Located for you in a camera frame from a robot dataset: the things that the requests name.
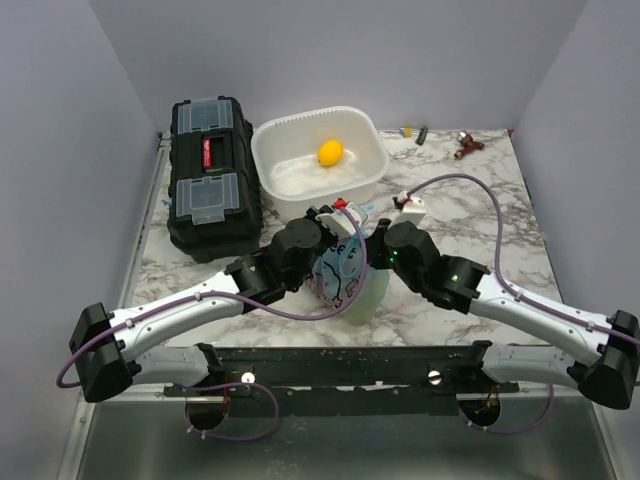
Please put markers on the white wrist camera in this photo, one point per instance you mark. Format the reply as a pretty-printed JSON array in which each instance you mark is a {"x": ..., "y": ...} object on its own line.
[
  {"x": 410, "y": 209},
  {"x": 342, "y": 221}
]

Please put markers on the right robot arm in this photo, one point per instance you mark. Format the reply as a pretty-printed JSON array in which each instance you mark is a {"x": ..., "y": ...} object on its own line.
[{"x": 595, "y": 354}]

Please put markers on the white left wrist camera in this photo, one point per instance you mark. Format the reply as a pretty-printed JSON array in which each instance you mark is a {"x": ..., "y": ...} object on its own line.
[{"x": 342, "y": 221}]

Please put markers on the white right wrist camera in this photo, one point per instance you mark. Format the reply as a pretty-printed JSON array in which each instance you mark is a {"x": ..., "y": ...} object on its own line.
[{"x": 410, "y": 209}]

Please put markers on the white plastic basin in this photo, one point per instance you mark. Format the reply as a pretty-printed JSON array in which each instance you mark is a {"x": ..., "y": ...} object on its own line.
[{"x": 314, "y": 158}]

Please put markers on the black screwdriver bit holder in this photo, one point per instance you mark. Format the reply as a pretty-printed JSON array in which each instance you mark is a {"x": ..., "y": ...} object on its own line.
[{"x": 421, "y": 137}]

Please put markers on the black toolbox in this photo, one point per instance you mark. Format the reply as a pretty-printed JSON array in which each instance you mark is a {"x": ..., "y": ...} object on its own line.
[{"x": 216, "y": 209}]

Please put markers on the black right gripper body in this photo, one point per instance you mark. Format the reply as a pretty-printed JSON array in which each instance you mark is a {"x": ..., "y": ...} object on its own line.
[{"x": 382, "y": 258}]

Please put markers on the yellow fake lemon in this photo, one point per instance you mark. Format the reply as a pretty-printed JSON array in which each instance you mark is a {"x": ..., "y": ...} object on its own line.
[{"x": 330, "y": 153}]

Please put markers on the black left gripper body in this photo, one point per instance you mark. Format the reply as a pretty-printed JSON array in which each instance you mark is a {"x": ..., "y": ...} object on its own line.
[{"x": 329, "y": 239}]

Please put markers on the brown brass faucet valve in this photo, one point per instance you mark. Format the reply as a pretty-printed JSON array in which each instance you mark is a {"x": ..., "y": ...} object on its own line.
[{"x": 467, "y": 145}]

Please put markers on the blue printed plastic bag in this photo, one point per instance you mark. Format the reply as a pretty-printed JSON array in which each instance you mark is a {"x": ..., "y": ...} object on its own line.
[{"x": 345, "y": 285}]

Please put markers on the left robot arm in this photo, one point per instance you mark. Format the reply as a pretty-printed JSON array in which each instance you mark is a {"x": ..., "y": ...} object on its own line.
[{"x": 107, "y": 346}]

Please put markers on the black mounting rail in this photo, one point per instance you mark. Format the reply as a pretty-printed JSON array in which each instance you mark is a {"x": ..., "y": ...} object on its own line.
[{"x": 345, "y": 381}]

